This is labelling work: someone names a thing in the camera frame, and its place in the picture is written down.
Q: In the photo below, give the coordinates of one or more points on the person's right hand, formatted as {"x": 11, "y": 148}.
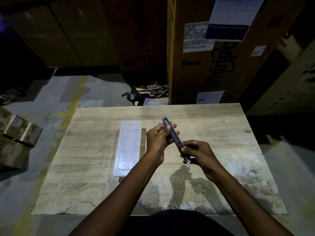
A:
{"x": 201, "y": 154}

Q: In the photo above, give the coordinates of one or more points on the person's left hand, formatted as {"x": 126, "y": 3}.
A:
{"x": 157, "y": 142}

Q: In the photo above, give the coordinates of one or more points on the person's left forearm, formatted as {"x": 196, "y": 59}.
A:
{"x": 118, "y": 204}

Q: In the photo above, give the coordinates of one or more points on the person's right forearm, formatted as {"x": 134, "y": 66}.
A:
{"x": 246, "y": 206}

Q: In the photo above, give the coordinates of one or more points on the large printed brown cardboard box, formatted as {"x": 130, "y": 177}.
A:
{"x": 192, "y": 78}

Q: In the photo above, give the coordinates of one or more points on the person's dark clothing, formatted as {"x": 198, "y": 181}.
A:
{"x": 177, "y": 224}

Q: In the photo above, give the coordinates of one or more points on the white wavy slotted insert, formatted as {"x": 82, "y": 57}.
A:
{"x": 128, "y": 147}

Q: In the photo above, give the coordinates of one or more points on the pale label with dark mark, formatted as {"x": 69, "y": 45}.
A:
{"x": 210, "y": 97}

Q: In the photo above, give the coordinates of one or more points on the white printed label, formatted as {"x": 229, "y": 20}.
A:
{"x": 194, "y": 36}

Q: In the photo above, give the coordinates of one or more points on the small white label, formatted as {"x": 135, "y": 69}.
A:
{"x": 258, "y": 50}

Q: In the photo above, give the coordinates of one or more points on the stack of taped cardboard boxes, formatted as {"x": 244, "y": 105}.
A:
{"x": 17, "y": 137}

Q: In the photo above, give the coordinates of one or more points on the white and blue paper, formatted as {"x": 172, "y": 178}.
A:
{"x": 233, "y": 17}

